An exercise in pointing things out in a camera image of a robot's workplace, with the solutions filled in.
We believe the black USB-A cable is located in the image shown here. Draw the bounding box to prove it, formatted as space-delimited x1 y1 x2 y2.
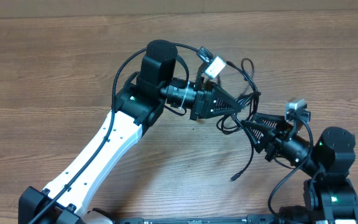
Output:
218 93 260 182

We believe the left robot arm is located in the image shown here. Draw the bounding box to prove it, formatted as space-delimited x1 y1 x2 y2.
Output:
18 40 241 223

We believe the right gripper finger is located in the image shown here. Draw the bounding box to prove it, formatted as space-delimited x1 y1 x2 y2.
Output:
252 113 287 129
241 120 275 153

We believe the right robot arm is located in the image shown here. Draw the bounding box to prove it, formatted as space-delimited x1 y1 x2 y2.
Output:
241 111 358 223

